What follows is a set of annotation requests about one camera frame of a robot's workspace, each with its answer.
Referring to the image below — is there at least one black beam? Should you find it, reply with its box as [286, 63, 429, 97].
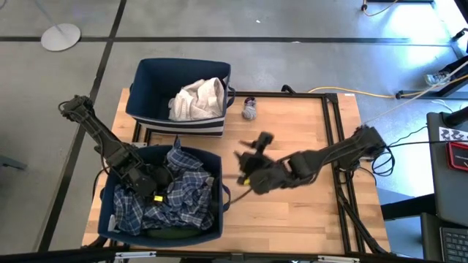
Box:
[380, 192, 437, 221]

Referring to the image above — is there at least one black metal stand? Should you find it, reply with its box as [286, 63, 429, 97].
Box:
[450, 27, 468, 56]

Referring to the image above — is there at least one navy striped fabric bin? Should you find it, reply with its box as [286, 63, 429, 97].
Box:
[97, 144, 233, 249]
[124, 57, 235, 137]

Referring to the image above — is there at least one blue plaid shirt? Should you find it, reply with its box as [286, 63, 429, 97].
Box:
[112, 135, 217, 237]

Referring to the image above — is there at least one grey floor object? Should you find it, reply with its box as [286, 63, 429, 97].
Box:
[0, 156, 28, 172]

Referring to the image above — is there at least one white patterned shirt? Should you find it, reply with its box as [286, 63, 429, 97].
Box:
[167, 77, 226, 123]

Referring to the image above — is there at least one yellow floor cable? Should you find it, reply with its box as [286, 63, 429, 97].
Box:
[308, 85, 400, 100]

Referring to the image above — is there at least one white sneaker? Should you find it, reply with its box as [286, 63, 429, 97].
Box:
[424, 71, 451, 87]

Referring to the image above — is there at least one dark grey desk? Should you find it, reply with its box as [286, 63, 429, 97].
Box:
[426, 111, 468, 228]

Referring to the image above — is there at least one dark green garment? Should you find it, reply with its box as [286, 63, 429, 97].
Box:
[145, 226, 204, 240]

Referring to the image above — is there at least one grey rolled sock pair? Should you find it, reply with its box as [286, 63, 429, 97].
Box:
[241, 96, 258, 121]

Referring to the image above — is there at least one round white stand base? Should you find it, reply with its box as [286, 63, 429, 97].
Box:
[31, 0, 82, 53]

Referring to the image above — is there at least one white cable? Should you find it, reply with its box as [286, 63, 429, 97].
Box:
[361, 60, 468, 125]

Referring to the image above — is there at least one yellow cable black plug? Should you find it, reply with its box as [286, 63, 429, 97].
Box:
[360, 0, 399, 18]

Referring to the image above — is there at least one thin black cable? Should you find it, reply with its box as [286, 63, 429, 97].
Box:
[371, 125, 468, 178]

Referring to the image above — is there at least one white black marker tag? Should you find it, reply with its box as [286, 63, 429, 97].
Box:
[438, 126, 468, 143]

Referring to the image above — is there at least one black aluminium table frame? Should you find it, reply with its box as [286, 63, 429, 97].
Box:
[132, 84, 391, 256]

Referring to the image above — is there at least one black keyboard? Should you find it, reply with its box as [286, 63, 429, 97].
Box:
[420, 213, 468, 263]

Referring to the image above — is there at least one red black device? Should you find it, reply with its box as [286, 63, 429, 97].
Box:
[446, 141, 468, 172]

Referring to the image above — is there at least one black cable bundle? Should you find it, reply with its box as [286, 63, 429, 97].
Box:
[335, 171, 391, 256]

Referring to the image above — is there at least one black aluminium rail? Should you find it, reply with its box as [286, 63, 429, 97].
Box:
[0, 247, 468, 263]

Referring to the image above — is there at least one silver metal bracket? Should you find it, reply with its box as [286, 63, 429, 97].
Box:
[317, 255, 361, 263]
[113, 251, 157, 262]

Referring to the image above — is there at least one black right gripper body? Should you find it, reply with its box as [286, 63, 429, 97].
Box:
[233, 150, 290, 196]

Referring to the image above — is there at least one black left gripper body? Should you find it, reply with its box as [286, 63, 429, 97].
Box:
[123, 162, 166, 202]

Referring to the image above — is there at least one black desk leg frame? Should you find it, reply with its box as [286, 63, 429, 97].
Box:
[396, 54, 468, 101]

